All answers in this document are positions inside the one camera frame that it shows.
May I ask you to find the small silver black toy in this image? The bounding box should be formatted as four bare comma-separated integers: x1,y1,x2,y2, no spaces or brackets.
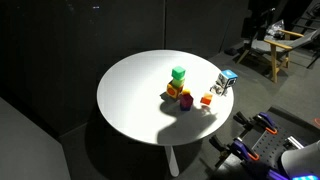
209,79,229,98

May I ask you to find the pink block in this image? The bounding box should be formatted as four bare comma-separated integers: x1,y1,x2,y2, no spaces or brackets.
179,93,195,107

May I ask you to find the purple black clamp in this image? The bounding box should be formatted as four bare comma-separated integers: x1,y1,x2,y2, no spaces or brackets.
208,134,261,168
232,111,279,136

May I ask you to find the silver aluminium rail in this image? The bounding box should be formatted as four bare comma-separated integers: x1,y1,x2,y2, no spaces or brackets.
283,134,306,151

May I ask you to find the orange block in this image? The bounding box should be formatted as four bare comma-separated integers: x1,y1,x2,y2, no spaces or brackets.
200,92,214,106

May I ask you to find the dark green block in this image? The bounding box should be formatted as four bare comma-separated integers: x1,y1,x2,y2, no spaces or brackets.
171,65,187,80

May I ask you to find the blue paper cube with number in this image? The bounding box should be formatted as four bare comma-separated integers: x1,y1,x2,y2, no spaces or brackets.
219,69,239,90

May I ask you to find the light green block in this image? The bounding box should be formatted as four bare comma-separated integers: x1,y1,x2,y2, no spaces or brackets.
171,77,186,89

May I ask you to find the wooden chair with grey seat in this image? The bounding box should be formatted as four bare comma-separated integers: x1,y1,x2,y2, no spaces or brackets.
235,25,320,84

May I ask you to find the yellow block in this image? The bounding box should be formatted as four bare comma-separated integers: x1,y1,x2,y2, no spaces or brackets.
166,82,184,100

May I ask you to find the clear plastic bag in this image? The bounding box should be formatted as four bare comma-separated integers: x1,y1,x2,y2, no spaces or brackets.
265,19,287,38

